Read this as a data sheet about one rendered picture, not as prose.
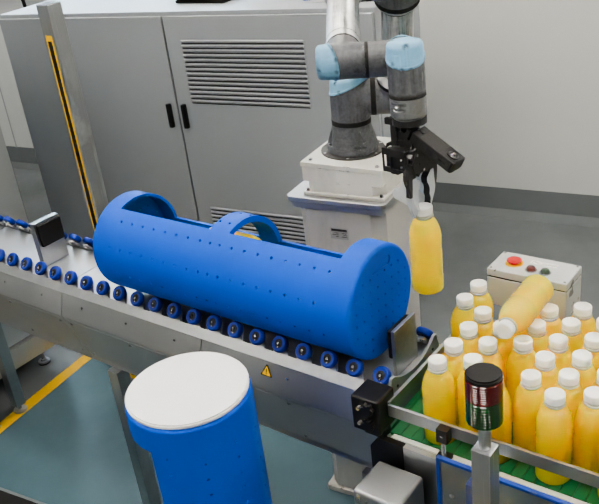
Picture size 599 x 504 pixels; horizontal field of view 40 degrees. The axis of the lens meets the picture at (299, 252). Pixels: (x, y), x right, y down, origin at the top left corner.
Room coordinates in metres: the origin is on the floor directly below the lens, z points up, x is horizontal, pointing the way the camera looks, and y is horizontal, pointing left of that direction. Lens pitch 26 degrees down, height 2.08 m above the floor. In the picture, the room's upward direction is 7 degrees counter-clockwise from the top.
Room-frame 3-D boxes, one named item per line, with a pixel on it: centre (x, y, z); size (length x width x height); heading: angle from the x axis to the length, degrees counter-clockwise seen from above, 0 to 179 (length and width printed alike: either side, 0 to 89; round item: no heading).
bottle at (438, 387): (1.41, -0.25, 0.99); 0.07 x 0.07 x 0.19
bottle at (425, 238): (1.59, -0.27, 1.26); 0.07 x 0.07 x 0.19
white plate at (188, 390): (1.52, 0.28, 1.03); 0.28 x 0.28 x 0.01
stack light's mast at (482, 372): (1.13, -0.28, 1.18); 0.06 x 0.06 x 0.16
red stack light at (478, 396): (1.13, -0.28, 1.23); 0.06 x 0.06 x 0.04
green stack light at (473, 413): (1.13, -0.28, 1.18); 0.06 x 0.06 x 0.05
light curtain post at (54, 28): (2.86, 0.72, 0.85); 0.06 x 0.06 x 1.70; 50
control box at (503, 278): (1.74, -0.56, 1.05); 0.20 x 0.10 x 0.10; 50
